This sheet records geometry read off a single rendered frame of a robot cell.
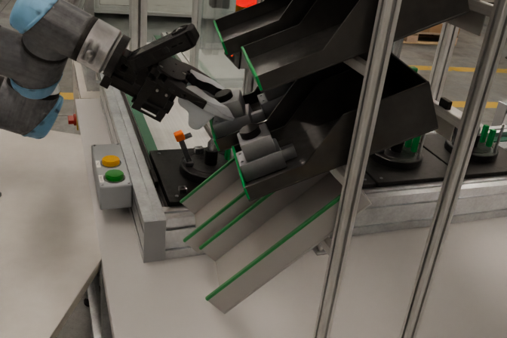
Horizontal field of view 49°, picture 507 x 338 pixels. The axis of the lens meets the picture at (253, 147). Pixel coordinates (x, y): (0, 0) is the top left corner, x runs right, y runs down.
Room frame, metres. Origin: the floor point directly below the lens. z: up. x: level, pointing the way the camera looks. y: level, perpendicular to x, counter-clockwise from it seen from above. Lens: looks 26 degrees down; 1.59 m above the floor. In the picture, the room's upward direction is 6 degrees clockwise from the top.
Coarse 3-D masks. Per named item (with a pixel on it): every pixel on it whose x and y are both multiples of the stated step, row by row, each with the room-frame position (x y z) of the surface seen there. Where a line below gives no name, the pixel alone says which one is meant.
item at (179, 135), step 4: (176, 132) 1.12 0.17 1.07; (180, 132) 1.11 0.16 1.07; (176, 136) 1.10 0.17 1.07; (180, 136) 1.11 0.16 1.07; (184, 136) 1.11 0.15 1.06; (188, 136) 1.12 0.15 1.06; (180, 140) 1.11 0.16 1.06; (180, 144) 1.11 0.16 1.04; (184, 144) 1.11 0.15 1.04; (184, 148) 1.11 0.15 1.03; (184, 152) 1.11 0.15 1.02; (188, 152) 1.12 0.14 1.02; (184, 156) 1.12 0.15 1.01; (188, 156) 1.12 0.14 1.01; (188, 160) 1.12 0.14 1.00
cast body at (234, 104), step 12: (216, 96) 0.85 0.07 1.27; (228, 96) 0.85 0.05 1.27; (240, 96) 0.86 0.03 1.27; (240, 108) 0.84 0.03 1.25; (216, 120) 0.85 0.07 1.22; (240, 120) 0.84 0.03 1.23; (252, 120) 0.85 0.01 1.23; (264, 120) 0.86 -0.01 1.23; (216, 132) 0.84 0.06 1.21; (228, 132) 0.84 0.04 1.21
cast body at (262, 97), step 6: (288, 84) 0.87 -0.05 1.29; (270, 90) 0.87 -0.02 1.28; (276, 90) 0.87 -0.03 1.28; (282, 90) 0.87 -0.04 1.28; (258, 96) 0.90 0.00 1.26; (264, 96) 0.89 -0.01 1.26; (270, 96) 0.87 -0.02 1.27; (276, 96) 0.87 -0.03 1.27; (282, 96) 0.87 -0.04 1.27; (264, 102) 0.87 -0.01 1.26; (270, 102) 0.87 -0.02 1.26; (276, 102) 0.87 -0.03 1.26; (264, 108) 0.86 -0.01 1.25; (270, 108) 0.87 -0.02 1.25; (264, 114) 0.87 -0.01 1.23
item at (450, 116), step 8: (472, 0) 0.78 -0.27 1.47; (480, 0) 0.78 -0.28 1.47; (472, 8) 0.78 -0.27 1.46; (480, 8) 0.77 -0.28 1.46; (488, 8) 0.75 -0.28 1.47; (488, 16) 0.75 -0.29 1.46; (352, 64) 0.71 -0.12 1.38; (360, 64) 0.70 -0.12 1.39; (360, 72) 0.69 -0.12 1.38; (440, 112) 0.79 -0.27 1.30; (448, 112) 0.77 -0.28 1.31; (448, 120) 0.77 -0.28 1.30; (456, 120) 0.75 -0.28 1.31; (336, 168) 0.71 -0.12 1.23; (336, 176) 0.70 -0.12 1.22; (344, 176) 0.69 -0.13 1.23
